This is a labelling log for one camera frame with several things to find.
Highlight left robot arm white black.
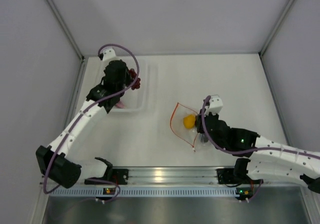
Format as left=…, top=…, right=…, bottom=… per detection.
left=35, top=59, right=140, bottom=194

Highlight yellow fake lemon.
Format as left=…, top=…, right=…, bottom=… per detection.
left=182, top=114, right=196, bottom=130

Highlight purple cable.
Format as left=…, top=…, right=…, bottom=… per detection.
left=201, top=95, right=320, bottom=160
left=42, top=43, right=140, bottom=195

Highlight white slotted cable duct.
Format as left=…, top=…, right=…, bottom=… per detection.
left=50, top=186, right=252, bottom=198

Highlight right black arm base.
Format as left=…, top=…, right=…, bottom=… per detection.
left=216, top=168, right=241, bottom=185

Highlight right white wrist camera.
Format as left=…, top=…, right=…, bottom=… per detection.
left=204, top=94, right=223, bottom=115

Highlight green fake avocado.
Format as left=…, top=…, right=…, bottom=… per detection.
left=200, top=134, right=209, bottom=144

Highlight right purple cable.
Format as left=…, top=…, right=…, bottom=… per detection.
left=201, top=95, right=320, bottom=160

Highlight clear zip top bag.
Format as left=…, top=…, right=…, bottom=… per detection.
left=169, top=102, right=209, bottom=152

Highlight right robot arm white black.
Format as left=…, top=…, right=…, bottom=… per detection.
left=195, top=113, right=320, bottom=193

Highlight clear plastic bin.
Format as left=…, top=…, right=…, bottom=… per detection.
left=81, top=56, right=151, bottom=113

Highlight purple fake eggplant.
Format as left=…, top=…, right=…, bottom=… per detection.
left=116, top=101, right=126, bottom=109

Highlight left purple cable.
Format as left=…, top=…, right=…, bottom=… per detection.
left=42, top=43, right=140, bottom=195

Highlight aluminium rail frame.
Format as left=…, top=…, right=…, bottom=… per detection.
left=39, top=165, right=253, bottom=186

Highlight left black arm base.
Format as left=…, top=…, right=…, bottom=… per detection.
left=84, top=168, right=129, bottom=185

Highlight dark red fake grapes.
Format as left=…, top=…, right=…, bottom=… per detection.
left=129, top=68, right=141, bottom=90

